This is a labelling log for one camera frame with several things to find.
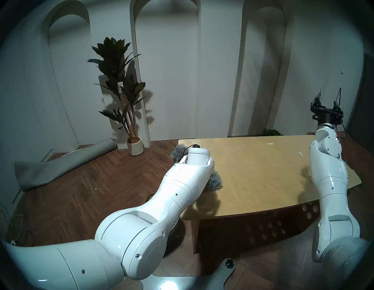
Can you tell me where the rolled grey carpet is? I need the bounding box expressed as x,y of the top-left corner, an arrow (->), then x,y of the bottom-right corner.
14,138 -> 117,192

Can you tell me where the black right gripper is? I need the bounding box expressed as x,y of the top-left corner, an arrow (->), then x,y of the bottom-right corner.
310,89 -> 344,126

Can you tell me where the light wooden table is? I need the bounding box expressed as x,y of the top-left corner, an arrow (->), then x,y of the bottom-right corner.
178,135 -> 362,253

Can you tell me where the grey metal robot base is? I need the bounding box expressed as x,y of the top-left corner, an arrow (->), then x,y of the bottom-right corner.
140,259 -> 236,290

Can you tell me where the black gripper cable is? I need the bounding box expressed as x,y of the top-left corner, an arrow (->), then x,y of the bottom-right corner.
181,144 -> 201,157
336,120 -> 348,139

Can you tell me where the tall potted plant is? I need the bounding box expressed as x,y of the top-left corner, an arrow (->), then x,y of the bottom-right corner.
87,37 -> 146,156

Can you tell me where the grey fluffy duster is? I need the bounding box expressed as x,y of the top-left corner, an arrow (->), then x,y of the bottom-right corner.
170,143 -> 223,192

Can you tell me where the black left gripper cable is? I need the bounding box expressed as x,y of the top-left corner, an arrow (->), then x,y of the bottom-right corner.
181,144 -> 201,157

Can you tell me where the black floor cable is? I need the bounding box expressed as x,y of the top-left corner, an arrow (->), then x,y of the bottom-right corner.
13,229 -> 35,246

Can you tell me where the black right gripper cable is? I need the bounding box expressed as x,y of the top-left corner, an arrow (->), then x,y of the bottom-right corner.
336,120 -> 348,139

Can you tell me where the white floor cable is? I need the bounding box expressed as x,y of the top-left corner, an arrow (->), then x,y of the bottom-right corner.
9,213 -> 24,230

